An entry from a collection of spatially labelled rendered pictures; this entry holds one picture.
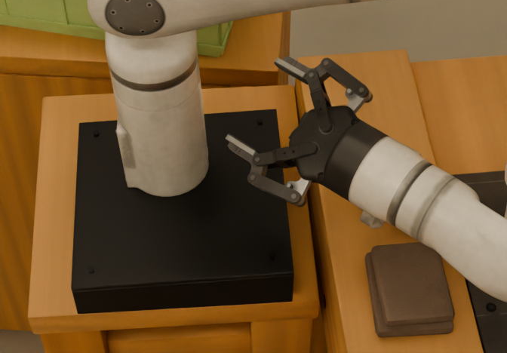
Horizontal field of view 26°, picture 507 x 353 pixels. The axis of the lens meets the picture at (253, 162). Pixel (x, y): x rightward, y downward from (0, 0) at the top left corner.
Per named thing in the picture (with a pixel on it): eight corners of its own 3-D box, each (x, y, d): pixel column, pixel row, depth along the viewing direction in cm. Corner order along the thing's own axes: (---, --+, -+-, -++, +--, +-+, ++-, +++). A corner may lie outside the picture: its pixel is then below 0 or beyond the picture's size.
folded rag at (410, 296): (453, 336, 112) (457, 321, 110) (376, 340, 112) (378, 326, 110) (437, 253, 118) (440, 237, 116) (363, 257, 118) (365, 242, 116)
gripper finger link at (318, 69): (323, 91, 112) (283, 69, 114) (339, 66, 112) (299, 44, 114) (319, 87, 110) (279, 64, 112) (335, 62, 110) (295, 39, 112)
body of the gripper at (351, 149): (391, 127, 104) (311, 81, 107) (344, 202, 104) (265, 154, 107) (407, 145, 111) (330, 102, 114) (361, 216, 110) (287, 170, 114)
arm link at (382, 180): (362, 222, 114) (412, 253, 112) (336, 201, 104) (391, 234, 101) (409, 148, 114) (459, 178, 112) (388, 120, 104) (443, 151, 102)
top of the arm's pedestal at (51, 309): (32, 336, 122) (26, 317, 119) (46, 115, 142) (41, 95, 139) (318, 319, 124) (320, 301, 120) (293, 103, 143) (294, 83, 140)
